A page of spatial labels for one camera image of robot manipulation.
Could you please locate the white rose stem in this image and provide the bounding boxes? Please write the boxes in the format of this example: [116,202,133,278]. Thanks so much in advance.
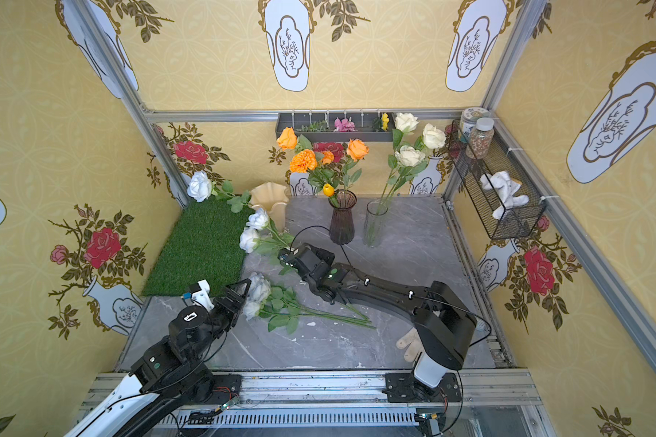
[379,113,446,212]

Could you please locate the yellow orange tulip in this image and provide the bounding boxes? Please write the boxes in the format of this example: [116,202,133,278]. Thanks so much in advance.
[323,183,340,208]

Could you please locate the clear glass vase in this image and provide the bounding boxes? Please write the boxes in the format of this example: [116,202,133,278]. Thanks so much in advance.
[363,200,389,248]

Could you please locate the grey wall planter tray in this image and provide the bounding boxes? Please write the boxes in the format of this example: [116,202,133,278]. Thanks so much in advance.
[275,110,395,143]

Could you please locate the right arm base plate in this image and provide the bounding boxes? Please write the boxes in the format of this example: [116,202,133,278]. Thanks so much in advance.
[382,373,463,403]

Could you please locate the green artificial grass mat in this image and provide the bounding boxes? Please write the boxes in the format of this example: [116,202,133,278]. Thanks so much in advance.
[142,200,253,297]

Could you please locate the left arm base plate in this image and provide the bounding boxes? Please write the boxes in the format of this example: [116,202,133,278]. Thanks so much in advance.
[203,373,242,406]

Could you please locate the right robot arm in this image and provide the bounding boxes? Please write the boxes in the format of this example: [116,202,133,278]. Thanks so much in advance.
[278,243,477,389]

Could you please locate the orange marigold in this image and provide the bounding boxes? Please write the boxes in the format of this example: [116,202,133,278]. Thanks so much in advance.
[290,149,318,173]

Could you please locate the purple glass vase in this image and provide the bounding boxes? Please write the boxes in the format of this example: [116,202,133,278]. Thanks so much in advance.
[329,189,357,245]

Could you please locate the glass jar with white lid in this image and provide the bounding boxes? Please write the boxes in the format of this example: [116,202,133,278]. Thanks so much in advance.
[458,107,490,142]

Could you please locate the orange rose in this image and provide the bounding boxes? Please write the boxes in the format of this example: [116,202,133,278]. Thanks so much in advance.
[321,150,335,166]
[276,127,298,150]

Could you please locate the yellow flower in tray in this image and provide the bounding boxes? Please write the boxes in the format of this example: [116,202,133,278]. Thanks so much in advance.
[380,113,390,132]

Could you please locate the bottle with colourful beads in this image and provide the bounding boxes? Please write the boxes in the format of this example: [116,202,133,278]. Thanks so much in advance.
[466,118,495,160]

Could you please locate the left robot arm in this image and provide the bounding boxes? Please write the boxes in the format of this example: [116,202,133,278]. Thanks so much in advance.
[67,279,251,436]

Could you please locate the cream ruffled vase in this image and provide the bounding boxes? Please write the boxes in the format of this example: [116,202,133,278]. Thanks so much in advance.
[250,182,289,224]

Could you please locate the orange rose stem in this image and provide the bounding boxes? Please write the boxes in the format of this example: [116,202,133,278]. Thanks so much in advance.
[343,139,369,189]

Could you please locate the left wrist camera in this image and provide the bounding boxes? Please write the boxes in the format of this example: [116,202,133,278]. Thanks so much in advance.
[181,280,214,311]

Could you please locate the beige work glove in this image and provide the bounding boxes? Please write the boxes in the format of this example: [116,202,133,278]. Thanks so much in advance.
[395,328,424,363]

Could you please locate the pink flower in tray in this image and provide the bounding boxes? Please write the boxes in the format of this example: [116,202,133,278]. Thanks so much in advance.
[335,118,356,132]

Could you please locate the black wire wall basket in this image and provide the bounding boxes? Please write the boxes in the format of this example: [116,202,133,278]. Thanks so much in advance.
[443,120,547,240]

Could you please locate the white cloth in basket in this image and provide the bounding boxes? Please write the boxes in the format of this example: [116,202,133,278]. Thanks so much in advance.
[479,170,530,220]

